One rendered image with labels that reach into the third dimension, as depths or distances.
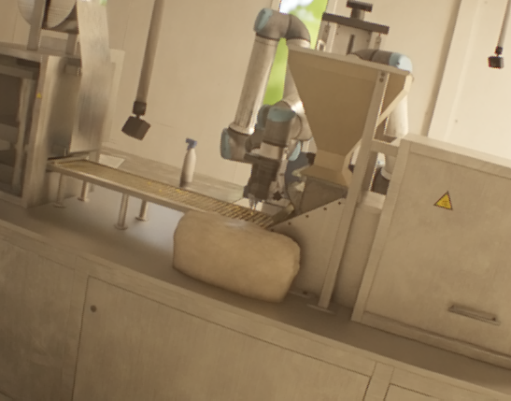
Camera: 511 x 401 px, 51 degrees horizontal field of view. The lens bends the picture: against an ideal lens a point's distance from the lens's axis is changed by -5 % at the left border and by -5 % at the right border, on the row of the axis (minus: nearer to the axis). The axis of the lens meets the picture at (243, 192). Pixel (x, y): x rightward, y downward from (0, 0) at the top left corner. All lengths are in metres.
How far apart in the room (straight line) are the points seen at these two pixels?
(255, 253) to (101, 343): 0.57
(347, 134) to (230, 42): 2.78
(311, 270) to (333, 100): 0.52
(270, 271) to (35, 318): 0.81
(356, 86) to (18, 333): 1.35
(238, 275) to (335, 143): 0.49
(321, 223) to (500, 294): 0.55
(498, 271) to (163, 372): 1.01
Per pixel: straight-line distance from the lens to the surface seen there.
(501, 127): 4.15
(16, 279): 1.95
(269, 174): 1.86
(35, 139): 2.01
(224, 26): 4.41
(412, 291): 1.66
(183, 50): 4.52
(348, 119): 1.66
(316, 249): 1.72
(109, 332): 1.79
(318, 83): 1.64
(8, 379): 2.15
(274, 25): 2.58
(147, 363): 1.76
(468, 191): 1.59
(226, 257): 1.62
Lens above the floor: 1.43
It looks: 13 degrees down
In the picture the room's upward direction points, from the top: 13 degrees clockwise
